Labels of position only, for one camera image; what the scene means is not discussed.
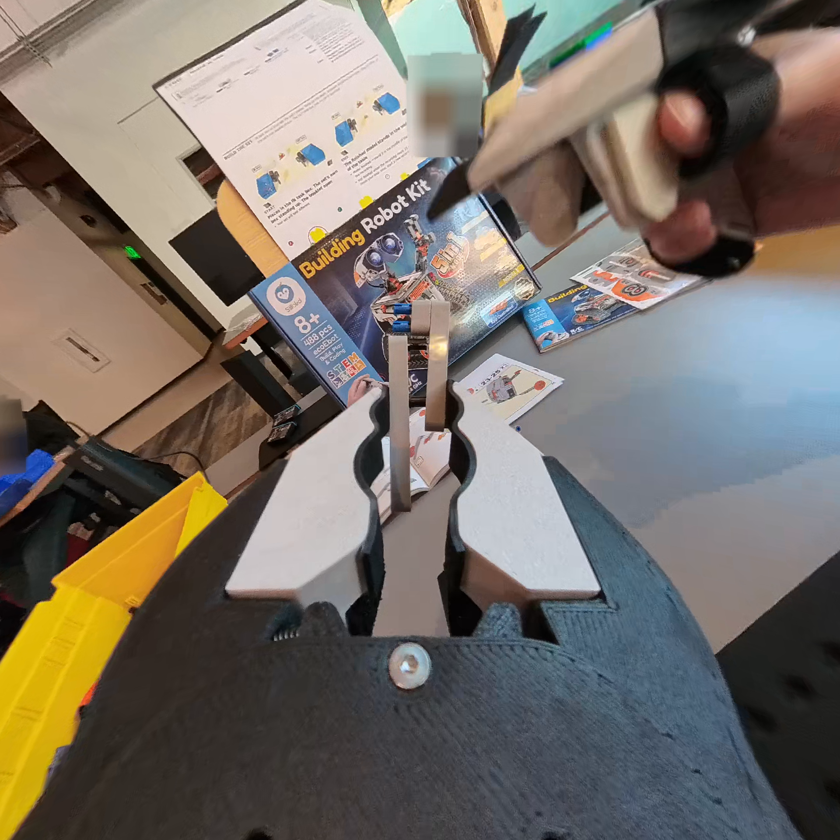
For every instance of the black wall screen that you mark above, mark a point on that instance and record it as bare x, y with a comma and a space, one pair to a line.
207, 259

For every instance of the person's right hand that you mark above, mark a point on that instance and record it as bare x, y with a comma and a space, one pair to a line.
800, 131

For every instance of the open instruction booklet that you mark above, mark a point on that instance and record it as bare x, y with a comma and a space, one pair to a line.
505, 387

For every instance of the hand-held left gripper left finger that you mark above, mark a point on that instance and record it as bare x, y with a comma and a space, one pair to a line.
308, 525

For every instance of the black fabric flap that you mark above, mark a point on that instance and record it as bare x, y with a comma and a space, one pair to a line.
518, 39

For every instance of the grey angled beam blue pins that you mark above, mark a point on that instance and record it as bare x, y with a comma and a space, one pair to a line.
438, 367

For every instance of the white printed instruction sheet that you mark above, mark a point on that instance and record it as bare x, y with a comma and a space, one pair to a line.
282, 98

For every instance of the grey beam black pins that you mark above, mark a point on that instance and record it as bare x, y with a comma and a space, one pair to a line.
400, 426

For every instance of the yellow storage bin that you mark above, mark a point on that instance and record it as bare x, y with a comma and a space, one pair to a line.
65, 623

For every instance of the dark teal tool case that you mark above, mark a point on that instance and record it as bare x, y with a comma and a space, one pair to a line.
124, 469

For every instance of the printed toy box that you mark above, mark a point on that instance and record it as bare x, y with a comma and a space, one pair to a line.
341, 308

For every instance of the blue plastic bin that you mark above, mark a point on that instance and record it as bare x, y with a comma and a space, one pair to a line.
23, 482

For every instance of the black perforated panel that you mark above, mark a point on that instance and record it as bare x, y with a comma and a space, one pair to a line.
787, 722

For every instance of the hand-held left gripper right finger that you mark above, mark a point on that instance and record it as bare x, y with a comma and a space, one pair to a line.
525, 525

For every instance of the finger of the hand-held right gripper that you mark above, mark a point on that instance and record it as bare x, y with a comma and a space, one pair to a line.
558, 111

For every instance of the white wall plate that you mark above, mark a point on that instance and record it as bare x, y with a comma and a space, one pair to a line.
82, 351

